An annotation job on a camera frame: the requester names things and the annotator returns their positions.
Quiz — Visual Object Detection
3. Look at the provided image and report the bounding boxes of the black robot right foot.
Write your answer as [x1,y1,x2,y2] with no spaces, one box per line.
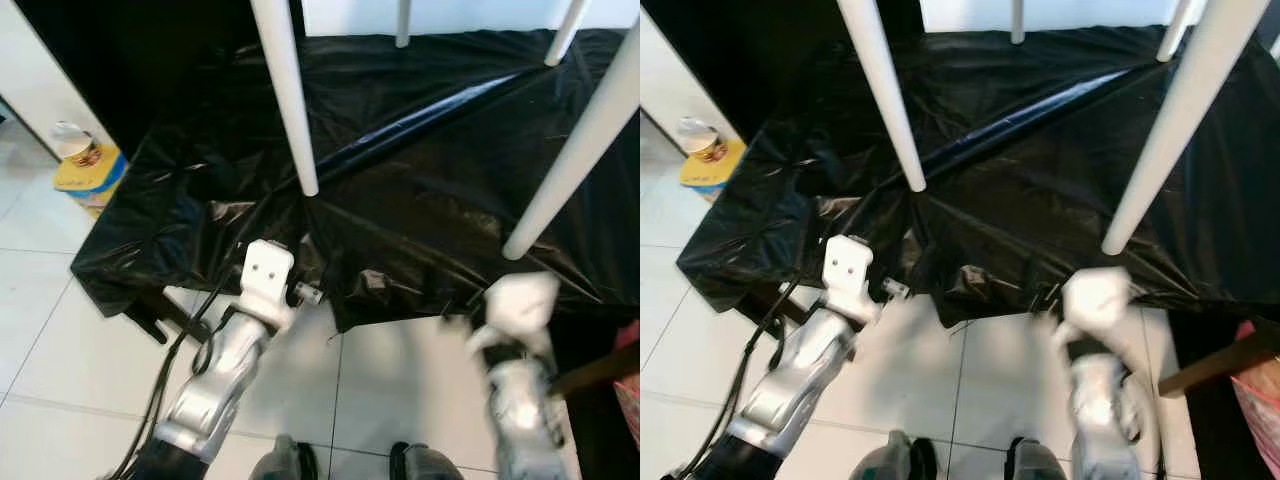
[1005,437,1070,480]
[390,442,462,480]

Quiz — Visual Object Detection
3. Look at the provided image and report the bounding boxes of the black robot left foot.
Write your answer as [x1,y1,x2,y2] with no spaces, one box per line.
[250,435,320,480]
[860,430,937,480]

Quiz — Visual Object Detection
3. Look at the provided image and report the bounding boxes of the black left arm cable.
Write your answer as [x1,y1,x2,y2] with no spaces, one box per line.
[688,280,803,480]
[108,270,237,480]

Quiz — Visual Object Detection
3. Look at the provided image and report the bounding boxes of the black robot foot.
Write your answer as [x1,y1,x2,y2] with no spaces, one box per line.
[390,442,462,480]
[860,430,937,480]
[250,435,320,480]
[1005,437,1070,480]

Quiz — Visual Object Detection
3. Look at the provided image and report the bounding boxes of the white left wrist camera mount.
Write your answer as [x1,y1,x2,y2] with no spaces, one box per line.
[240,239,299,332]
[822,234,882,327]

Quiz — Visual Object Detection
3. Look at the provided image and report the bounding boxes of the printed paper cup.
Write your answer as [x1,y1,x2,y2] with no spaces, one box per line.
[678,117,730,165]
[52,120,102,169]

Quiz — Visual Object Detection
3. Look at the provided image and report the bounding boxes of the black plastic tablecloth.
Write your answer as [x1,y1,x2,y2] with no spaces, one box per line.
[70,28,641,333]
[678,25,1280,328]

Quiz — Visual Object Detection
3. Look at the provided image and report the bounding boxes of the dark wooden table leg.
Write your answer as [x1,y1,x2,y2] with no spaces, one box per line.
[160,292,217,343]
[550,340,641,400]
[1160,325,1280,400]
[765,290,812,327]

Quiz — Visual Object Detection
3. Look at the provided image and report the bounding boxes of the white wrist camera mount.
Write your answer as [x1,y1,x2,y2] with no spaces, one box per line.
[480,271,562,342]
[1055,266,1134,337]
[822,234,882,327]
[240,239,299,332]

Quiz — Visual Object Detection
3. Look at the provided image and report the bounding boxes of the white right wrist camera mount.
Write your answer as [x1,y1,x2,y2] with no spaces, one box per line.
[1055,266,1134,337]
[480,271,562,342]

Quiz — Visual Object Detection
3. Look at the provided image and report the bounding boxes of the yellow and blue carton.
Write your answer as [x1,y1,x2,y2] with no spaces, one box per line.
[680,140,747,202]
[55,145,130,217]

